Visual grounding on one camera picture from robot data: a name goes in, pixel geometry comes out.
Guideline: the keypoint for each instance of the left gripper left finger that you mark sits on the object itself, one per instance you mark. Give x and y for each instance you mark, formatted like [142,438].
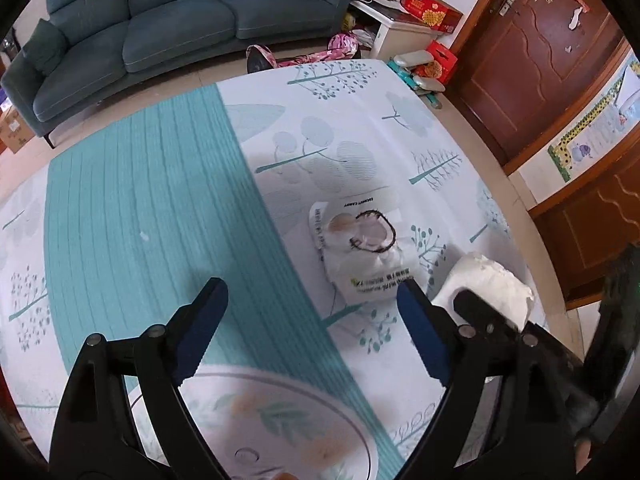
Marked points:
[94,435]

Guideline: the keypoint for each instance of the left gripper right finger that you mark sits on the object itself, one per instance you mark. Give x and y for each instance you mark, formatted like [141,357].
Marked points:
[528,435]

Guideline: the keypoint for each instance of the white tissue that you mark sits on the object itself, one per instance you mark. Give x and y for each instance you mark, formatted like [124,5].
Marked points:
[490,281]

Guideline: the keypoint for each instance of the white coconut print wrapper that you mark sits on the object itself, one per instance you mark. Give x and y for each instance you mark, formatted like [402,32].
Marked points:
[365,245]

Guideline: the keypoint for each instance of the person's right hand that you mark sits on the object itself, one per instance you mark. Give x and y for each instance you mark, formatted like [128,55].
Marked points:
[582,453]

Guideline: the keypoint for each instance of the giraffe height chart poster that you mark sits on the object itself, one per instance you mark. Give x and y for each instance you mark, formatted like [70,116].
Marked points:
[605,121]

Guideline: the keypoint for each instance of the brown wooden door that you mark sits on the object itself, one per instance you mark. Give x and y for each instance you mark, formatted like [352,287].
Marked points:
[525,65]

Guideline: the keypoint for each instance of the cardboard box on floor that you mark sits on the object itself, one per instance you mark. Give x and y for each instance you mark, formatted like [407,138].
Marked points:
[14,133]

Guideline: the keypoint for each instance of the floral teal tablecloth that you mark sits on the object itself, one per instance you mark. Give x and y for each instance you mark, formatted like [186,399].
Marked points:
[125,226]

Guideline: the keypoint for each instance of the small red box on floor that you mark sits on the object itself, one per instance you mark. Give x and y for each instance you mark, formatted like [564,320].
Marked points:
[443,64]

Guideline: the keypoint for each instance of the red gift box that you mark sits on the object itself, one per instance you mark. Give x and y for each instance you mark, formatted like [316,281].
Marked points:
[435,14]

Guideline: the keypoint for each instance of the white side table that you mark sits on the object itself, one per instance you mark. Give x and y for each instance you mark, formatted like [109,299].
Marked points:
[395,31]

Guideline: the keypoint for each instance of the dark teal cushion left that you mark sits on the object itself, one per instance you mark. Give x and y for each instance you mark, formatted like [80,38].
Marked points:
[46,48]

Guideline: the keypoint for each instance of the dark teal sofa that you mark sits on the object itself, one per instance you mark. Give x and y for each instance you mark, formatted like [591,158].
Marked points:
[115,44]

